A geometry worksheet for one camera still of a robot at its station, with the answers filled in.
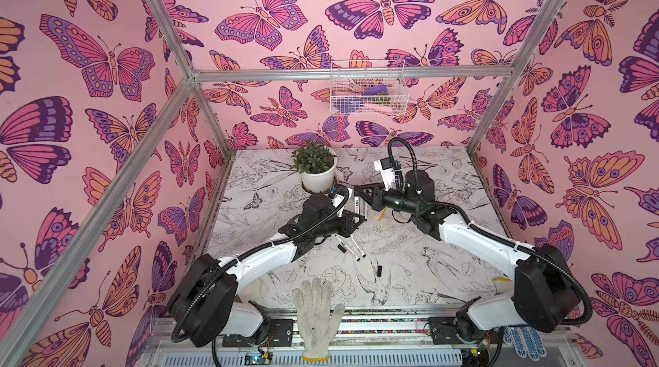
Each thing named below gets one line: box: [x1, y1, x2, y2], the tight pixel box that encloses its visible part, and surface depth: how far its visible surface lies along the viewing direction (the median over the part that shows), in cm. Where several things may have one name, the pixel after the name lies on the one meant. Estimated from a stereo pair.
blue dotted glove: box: [502, 325, 547, 361], surface depth 73 cm
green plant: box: [290, 141, 337, 175], surface depth 97 cm
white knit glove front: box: [292, 277, 345, 363], surface depth 78 cm
